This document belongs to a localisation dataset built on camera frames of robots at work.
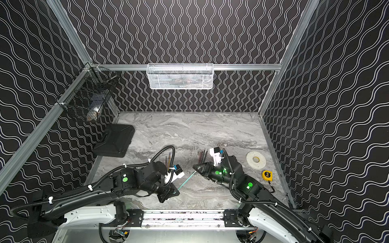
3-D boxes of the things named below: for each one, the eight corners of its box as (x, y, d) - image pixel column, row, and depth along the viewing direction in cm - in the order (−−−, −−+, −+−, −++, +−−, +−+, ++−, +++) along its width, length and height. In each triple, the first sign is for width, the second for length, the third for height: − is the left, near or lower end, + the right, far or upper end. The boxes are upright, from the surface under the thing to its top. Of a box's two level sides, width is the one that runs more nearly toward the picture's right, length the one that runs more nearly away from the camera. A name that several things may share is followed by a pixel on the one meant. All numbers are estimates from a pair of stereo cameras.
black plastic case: (97, 157, 98) (91, 152, 93) (109, 130, 113) (105, 124, 107) (126, 157, 98) (122, 152, 93) (135, 130, 113) (132, 124, 107)
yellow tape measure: (263, 180, 89) (265, 179, 86) (261, 172, 92) (263, 170, 90) (272, 180, 89) (274, 179, 86) (269, 172, 92) (271, 170, 90)
